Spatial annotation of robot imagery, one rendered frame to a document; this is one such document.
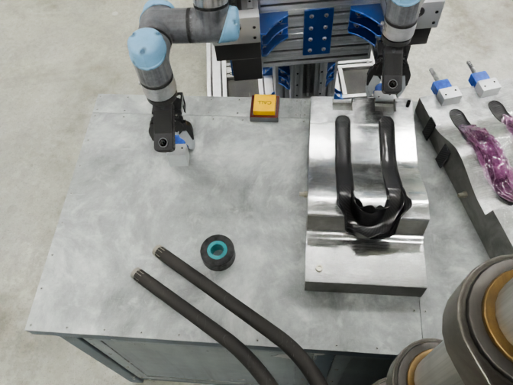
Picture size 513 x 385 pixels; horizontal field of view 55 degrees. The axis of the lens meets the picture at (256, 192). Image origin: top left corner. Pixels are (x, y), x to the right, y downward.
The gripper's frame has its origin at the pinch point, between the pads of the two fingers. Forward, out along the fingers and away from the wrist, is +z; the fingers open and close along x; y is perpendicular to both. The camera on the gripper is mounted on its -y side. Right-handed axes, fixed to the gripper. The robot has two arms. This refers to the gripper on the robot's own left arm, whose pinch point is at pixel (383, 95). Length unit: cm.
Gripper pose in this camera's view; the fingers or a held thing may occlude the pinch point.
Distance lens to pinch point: 140.8
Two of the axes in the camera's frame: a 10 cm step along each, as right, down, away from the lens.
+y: 0.6, -8.6, 5.0
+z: 0.5, 5.1, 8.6
